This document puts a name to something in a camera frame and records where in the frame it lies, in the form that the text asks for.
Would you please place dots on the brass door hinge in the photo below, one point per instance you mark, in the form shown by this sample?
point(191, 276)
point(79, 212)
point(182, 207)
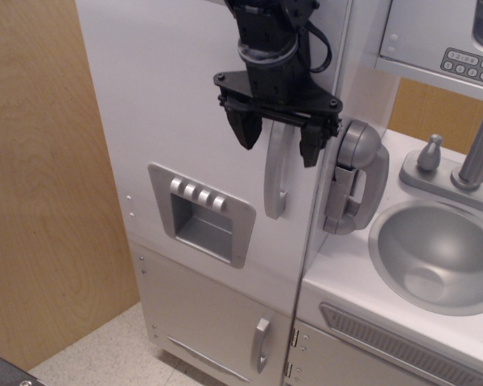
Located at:
point(288, 370)
point(294, 337)

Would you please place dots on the grey toy telephone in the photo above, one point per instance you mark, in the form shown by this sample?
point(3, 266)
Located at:
point(359, 180)

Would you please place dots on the black case corner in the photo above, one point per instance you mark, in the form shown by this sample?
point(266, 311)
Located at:
point(11, 375)

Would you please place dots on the toy microwave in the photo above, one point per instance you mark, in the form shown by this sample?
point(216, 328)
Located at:
point(439, 43)

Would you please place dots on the grey lower door handle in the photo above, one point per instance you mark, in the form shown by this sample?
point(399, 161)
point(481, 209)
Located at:
point(258, 356)

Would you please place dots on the grey toy faucet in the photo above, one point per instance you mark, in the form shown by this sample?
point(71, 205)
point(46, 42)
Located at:
point(469, 176)

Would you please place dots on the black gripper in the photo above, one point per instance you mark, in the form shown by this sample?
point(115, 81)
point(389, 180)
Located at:
point(286, 93)

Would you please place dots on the grey ice dispenser panel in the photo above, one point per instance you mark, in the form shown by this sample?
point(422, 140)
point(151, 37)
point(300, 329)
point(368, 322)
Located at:
point(209, 220)

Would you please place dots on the grey faucet knob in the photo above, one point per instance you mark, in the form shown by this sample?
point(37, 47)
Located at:
point(430, 156)

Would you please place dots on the white lower freezer door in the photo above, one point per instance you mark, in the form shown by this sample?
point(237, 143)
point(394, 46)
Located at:
point(207, 324)

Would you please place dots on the lower brass door hinge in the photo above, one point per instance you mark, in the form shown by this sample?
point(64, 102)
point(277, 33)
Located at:
point(288, 370)

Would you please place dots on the grey toy sink basin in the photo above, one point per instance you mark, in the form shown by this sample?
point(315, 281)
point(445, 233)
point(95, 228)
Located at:
point(431, 254)

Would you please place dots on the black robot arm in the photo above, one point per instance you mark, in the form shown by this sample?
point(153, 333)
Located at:
point(272, 33)

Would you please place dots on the white fridge door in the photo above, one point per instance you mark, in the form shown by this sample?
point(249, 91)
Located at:
point(152, 66)

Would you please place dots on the white toy kitchen cabinet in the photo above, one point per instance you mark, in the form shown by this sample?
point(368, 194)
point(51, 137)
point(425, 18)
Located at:
point(401, 302)

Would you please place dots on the grey fridge door handle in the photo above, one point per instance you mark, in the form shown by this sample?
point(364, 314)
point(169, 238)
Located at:
point(274, 196)

